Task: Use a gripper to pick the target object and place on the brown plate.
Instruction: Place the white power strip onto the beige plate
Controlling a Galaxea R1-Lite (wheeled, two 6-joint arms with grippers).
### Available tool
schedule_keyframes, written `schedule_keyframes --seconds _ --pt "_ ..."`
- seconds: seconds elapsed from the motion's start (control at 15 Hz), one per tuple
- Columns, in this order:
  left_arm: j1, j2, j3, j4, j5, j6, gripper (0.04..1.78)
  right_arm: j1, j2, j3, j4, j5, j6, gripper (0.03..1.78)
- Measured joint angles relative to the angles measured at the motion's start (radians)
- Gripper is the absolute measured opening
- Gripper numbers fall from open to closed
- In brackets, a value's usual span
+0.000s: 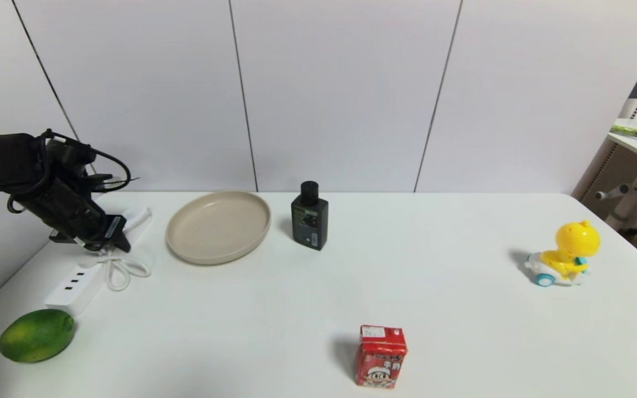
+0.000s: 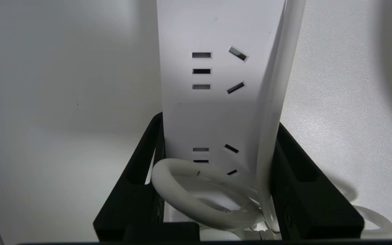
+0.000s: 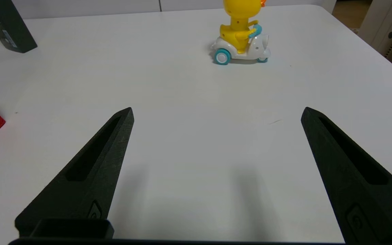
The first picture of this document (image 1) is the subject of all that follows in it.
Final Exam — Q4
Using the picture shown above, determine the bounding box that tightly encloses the white power strip cable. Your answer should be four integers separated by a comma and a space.
78, 246, 152, 292

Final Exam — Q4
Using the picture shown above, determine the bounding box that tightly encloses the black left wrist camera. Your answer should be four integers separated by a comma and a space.
46, 139, 93, 181

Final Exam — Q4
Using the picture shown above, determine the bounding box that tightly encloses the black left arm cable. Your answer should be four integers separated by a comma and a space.
6, 129, 140, 214

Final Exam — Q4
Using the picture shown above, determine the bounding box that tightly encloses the beige round plate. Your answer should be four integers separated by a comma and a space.
165, 191, 272, 266

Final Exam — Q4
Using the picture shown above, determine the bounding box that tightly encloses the green lime fruit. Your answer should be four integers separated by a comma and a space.
0, 308, 76, 364

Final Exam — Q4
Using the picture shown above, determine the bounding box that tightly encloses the white power strip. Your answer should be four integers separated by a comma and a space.
45, 207, 153, 317

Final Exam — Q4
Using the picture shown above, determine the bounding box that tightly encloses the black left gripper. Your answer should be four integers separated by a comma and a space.
33, 177, 132, 253

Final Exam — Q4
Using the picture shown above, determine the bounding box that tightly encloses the yellow dinosaur toy car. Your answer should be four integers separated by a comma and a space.
525, 220, 601, 287

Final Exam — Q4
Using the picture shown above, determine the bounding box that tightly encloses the white desk leg frame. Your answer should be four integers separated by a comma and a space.
594, 161, 637, 233

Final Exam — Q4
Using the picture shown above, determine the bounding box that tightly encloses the red drink carton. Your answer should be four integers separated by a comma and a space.
354, 325, 408, 389

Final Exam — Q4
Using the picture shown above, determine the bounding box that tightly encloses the dark green bottle black cap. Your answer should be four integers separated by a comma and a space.
291, 181, 329, 252

